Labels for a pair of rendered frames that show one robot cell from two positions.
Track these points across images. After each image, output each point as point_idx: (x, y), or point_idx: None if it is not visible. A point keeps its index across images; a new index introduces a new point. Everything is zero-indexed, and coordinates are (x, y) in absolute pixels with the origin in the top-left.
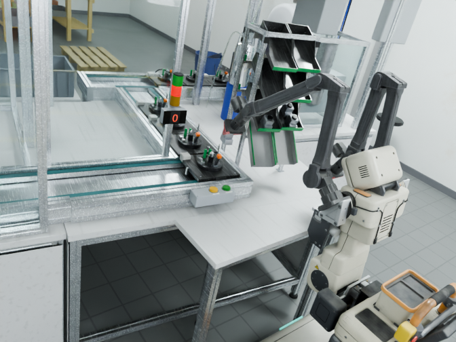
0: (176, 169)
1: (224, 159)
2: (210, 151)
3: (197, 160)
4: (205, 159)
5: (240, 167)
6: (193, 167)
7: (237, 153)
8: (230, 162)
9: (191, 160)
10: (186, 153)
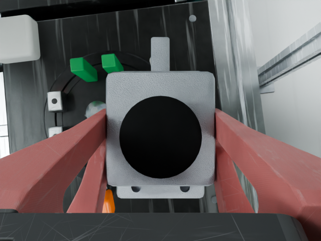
0: (2, 82)
1: (211, 70)
2: (107, 71)
3: (47, 99)
4: (90, 95)
5: (309, 26)
6: (26, 133)
7: (292, 46)
8: (240, 76)
9: (40, 71)
10: (19, 24)
